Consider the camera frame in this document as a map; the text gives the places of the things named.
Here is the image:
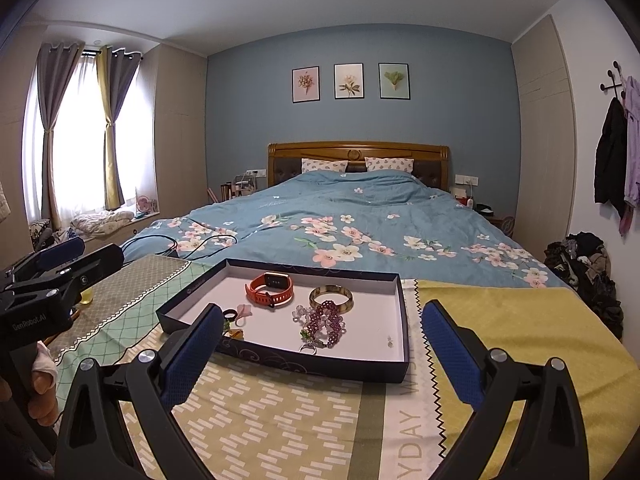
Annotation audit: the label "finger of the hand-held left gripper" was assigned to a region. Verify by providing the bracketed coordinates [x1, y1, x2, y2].
[10, 236, 86, 283]
[5, 244, 125, 311]

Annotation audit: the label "orange smart band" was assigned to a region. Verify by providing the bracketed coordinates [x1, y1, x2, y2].
[245, 271, 296, 307]

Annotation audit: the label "yellow grey curtain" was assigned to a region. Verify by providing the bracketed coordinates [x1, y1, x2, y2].
[96, 46, 141, 211]

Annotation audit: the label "black wall coat rack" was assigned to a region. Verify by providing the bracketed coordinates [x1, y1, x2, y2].
[599, 60, 626, 93]

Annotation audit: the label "black cable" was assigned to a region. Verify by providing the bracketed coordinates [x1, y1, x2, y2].
[122, 232, 238, 261]

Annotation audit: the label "rumpled light bedding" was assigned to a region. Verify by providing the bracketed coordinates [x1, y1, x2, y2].
[70, 210, 136, 238]

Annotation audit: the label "blue floral duvet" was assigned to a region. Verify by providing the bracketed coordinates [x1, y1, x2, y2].
[122, 170, 573, 291]

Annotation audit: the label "wooden headboard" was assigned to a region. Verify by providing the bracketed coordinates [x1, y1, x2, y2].
[267, 141, 451, 190]

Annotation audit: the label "amber bangle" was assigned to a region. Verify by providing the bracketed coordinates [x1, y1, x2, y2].
[308, 285, 355, 313]

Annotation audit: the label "heart print pillow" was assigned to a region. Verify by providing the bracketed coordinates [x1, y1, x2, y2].
[301, 158, 349, 173]
[364, 156, 416, 175]

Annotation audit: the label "pink flower framed print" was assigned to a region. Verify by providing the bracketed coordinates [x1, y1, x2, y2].
[291, 66, 321, 103]

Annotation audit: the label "person's left hand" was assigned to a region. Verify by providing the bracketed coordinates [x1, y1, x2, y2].
[27, 345, 58, 428]

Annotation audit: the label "purple bead bracelet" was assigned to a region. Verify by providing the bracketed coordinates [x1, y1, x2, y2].
[305, 300, 348, 350]

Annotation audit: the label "green leaf framed print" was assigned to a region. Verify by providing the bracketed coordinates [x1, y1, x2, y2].
[378, 62, 411, 100]

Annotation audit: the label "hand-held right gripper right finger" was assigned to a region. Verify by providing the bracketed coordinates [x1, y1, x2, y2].
[421, 300, 591, 480]

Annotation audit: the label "white flower framed print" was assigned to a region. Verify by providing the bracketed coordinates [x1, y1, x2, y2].
[333, 63, 364, 100]

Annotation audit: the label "green amber oval hair tie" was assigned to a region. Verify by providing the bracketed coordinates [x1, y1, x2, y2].
[221, 308, 246, 341]

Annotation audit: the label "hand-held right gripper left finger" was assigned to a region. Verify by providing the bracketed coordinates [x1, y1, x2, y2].
[54, 302, 225, 480]

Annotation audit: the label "pile of dark clothes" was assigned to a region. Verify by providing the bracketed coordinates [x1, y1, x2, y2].
[544, 231, 625, 343]

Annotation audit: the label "dark blue box tray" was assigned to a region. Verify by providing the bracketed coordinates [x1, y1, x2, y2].
[156, 258, 411, 385]

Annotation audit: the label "clutter of cosmetic bottles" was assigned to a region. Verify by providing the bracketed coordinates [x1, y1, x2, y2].
[220, 175, 258, 201]

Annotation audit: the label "black jacket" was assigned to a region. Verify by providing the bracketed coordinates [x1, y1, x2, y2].
[594, 97, 628, 221]

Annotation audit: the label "beige wardrobe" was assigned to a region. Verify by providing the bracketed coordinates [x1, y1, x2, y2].
[511, 14, 576, 263]
[150, 42, 210, 218]

